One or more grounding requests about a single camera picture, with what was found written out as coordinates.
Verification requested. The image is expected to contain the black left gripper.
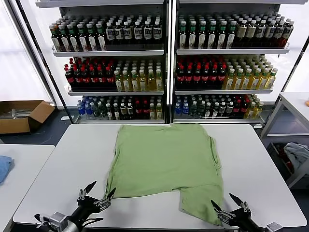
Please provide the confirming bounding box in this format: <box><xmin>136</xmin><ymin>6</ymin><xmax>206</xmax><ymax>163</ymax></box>
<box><xmin>71</xmin><ymin>180</ymin><xmax>117</xmax><ymax>222</ymax></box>

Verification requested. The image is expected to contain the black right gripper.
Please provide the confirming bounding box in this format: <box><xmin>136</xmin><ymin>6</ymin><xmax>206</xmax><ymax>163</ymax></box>
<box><xmin>211</xmin><ymin>192</ymin><xmax>266</xmax><ymax>232</ymax></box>

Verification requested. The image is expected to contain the light green t-shirt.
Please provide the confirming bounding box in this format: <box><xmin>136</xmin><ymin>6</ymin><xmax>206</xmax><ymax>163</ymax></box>
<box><xmin>104</xmin><ymin>123</ymin><xmax>224</xmax><ymax>227</ymax></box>

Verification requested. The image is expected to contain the dark storage crate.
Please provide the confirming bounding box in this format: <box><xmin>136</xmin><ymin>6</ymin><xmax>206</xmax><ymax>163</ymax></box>
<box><xmin>267</xmin><ymin>141</ymin><xmax>297</xmax><ymax>181</ymax></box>

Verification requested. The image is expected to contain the red crumpled cloth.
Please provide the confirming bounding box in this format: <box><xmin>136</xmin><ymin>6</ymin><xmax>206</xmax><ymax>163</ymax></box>
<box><xmin>277</xmin><ymin>144</ymin><xmax>294</xmax><ymax>174</ymax></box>

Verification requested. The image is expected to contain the pale grey crumpled cloth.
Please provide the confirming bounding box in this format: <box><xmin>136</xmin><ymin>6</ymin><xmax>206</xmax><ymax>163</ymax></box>
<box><xmin>283</xmin><ymin>142</ymin><xmax>309</xmax><ymax>170</ymax></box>

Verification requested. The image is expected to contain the blue folded cloth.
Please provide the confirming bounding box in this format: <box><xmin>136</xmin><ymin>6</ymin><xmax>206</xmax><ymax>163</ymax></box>
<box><xmin>0</xmin><ymin>155</ymin><xmax>15</xmax><ymax>186</ymax></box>

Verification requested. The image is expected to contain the brown cardboard box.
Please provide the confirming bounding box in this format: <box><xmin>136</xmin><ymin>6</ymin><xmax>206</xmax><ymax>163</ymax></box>
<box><xmin>0</xmin><ymin>100</ymin><xmax>56</xmax><ymax>134</ymax></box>

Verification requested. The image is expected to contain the grey drinks shelf unit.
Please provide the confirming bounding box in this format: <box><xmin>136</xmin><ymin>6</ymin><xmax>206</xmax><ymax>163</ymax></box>
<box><xmin>35</xmin><ymin>0</ymin><xmax>169</xmax><ymax>124</ymax></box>
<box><xmin>170</xmin><ymin>0</ymin><xmax>305</xmax><ymax>125</ymax></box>

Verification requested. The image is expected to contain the green cap dark tea bottle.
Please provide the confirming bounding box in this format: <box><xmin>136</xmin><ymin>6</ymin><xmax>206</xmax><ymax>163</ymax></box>
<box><xmin>67</xmin><ymin>23</ymin><xmax>79</xmax><ymax>52</ymax></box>
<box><xmin>59</xmin><ymin>24</ymin><xmax>70</xmax><ymax>52</ymax></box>
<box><xmin>188</xmin><ymin>21</ymin><xmax>197</xmax><ymax>50</ymax></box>
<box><xmin>218</xmin><ymin>20</ymin><xmax>227</xmax><ymax>50</ymax></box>
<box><xmin>50</xmin><ymin>24</ymin><xmax>61</xmax><ymax>52</ymax></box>
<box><xmin>178</xmin><ymin>21</ymin><xmax>188</xmax><ymax>50</ymax></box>
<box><xmin>86</xmin><ymin>23</ymin><xmax>98</xmax><ymax>51</ymax></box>
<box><xmin>96</xmin><ymin>23</ymin><xmax>107</xmax><ymax>51</ymax></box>
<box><xmin>208</xmin><ymin>20</ymin><xmax>217</xmax><ymax>50</ymax></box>
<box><xmin>198</xmin><ymin>21</ymin><xmax>208</xmax><ymax>50</ymax></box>
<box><xmin>226</xmin><ymin>20</ymin><xmax>237</xmax><ymax>49</ymax></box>
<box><xmin>77</xmin><ymin>23</ymin><xmax>89</xmax><ymax>51</ymax></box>

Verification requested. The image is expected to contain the white cap blue label bottle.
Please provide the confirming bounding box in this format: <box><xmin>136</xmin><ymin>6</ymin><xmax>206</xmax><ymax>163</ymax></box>
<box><xmin>133</xmin><ymin>21</ymin><xmax>143</xmax><ymax>45</ymax></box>
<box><xmin>114</xmin><ymin>21</ymin><xmax>124</xmax><ymax>45</ymax></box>
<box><xmin>153</xmin><ymin>20</ymin><xmax>163</xmax><ymax>45</ymax></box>
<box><xmin>123</xmin><ymin>21</ymin><xmax>133</xmax><ymax>45</ymax></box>
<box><xmin>143</xmin><ymin>20</ymin><xmax>154</xmax><ymax>45</ymax></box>
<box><xmin>105</xmin><ymin>21</ymin><xmax>115</xmax><ymax>45</ymax></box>

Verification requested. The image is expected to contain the beige label dark drink bottle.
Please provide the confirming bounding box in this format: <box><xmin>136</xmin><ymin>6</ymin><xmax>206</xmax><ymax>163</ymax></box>
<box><xmin>246</xmin><ymin>19</ymin><xmax>257</xmax><ymax>46</ymax></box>
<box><xmin>237</xmin><ymin>19</ymin><xmax>247</xmax><ymax>46</ymax></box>

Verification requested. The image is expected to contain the grey label dark drink bottle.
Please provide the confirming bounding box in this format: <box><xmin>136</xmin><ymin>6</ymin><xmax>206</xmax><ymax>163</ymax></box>
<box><xmin>265</xmin><ymin>20</ymin><xmax>277</xmax><ymax>47</ymax></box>
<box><xmin>255</xmin><ymin>20</ymin><xmax>267</xmax><ymax>47</ymax></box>
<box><xmin>274</xmin><ymin>21</ymin><xmax>285</xmax><ymax>47</ymax></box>
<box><xmin>282</xmin><ymin>21</ymin><xmax>295</xmax><ymax>47</ymax></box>

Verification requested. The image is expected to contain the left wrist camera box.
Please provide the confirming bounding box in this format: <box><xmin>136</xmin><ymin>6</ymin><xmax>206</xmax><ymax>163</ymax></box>
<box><xmin>42</xmin><ymin>211</ymin><xmax>68</xmax><ymax>229</ymax></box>

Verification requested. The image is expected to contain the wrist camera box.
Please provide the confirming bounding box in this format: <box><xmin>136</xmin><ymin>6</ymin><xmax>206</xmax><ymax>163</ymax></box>
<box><xmin>42</xmin><ymin>211</ymin><xmax>68</xmax><ymax>229</ymax></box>
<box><xmin>265</xmin><ymin>222</ymin><xmax>283</xmax><ymax>232</ymax></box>

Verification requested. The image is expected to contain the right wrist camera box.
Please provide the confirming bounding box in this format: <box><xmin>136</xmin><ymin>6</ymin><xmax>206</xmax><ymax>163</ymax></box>
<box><xmin>265</xmin><ymin>222</ymin><xmax>283</xmax><ymax>232</ymax></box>

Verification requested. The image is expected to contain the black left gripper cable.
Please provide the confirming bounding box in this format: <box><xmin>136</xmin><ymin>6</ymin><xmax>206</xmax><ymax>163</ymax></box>
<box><xmin>33</xmin><ymin>214</ymin><xmax>104</xmax><ymax>229</ymax></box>

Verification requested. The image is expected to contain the white metal frame table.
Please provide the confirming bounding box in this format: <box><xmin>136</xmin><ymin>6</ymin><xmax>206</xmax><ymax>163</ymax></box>
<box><xmin>260</xmin><ymin>92</ymin><xmax>309</xmax><ymax>189</ymax></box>

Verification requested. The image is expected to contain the dark window frame post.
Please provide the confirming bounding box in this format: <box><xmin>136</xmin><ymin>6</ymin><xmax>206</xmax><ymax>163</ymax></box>
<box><xmin>14</xmin><ymin>0</ymin><xmax>74</xmax><ymax>121</ymax></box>
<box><xmin>277</xmin><ymin>36</ymin><xmax>309</xmax><ymax>97</ymax></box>

